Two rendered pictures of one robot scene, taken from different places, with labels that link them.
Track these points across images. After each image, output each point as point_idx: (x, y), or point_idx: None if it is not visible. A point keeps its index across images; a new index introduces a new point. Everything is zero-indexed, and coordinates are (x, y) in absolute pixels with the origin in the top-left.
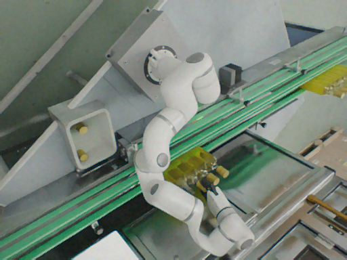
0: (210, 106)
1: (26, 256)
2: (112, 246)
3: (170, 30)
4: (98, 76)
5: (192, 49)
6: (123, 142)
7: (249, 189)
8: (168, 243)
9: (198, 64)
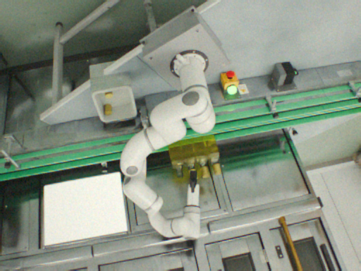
0: (242, 101)
1: (54, 166)
2: (111, 183)
3: (204, 39)
4: (132, 53)
5: (242, 44)
6: (142, 111)
7: (242, 186)
8: None
9: (187, 108)
